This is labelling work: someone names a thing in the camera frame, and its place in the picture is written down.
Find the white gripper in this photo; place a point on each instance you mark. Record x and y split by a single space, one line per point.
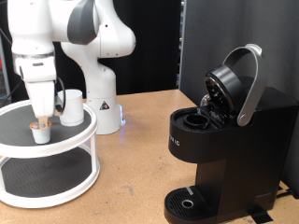
42 99

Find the white orange-rimmed coffee pod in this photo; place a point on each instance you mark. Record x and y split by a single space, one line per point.
41 135

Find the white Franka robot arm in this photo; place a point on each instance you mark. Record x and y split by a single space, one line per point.
99 87

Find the black Keurig coffee machine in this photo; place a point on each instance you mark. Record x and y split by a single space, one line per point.
249 155

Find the white two-tier turntable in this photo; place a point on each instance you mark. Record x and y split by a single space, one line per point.
46 146

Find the grey metal rack upright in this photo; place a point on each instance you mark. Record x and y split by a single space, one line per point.
3 77

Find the black tape patch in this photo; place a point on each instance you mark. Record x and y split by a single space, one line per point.
261 214

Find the aluminium frame profile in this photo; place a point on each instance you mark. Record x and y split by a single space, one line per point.
182 46

